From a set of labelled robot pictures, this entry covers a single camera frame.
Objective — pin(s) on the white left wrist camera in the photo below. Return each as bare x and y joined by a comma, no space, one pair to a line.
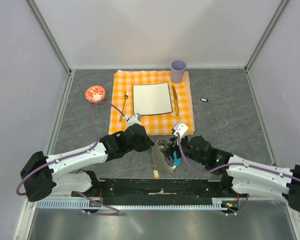
132,120

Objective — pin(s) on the black key tag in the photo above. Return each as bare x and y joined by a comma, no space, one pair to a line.
204,100

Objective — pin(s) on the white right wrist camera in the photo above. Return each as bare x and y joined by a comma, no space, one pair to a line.
180,129

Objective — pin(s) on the lilac plastic cup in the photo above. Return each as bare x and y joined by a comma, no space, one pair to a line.
177,71

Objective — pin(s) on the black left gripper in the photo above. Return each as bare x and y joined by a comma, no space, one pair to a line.
147,143

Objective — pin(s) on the white square plate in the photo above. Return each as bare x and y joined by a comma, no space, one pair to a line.
151,99

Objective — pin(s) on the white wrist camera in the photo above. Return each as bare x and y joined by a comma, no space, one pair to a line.
180,129
132,120

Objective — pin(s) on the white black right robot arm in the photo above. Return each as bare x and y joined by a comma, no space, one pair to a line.
238,175

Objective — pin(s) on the gold knife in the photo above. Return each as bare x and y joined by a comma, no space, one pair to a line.
177,111

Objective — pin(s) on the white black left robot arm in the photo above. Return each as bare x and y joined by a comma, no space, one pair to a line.
40,173

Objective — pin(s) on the red white patterned bowl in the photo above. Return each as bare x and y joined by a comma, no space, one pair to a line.
95,93

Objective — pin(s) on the blue key tag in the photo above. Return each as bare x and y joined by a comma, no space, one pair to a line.
176,160

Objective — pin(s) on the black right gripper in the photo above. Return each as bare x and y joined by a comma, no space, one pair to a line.
169,149

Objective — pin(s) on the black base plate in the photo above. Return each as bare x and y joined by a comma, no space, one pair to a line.
162,192

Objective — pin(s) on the yellow key tag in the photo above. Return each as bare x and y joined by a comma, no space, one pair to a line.
156,174

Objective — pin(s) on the grey slotted cable duct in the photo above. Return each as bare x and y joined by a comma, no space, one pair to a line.
87,205

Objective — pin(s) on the gold fork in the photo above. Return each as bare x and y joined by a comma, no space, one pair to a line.
126,97

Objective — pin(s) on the orange white checkered cloth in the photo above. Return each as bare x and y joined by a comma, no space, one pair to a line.
156,124

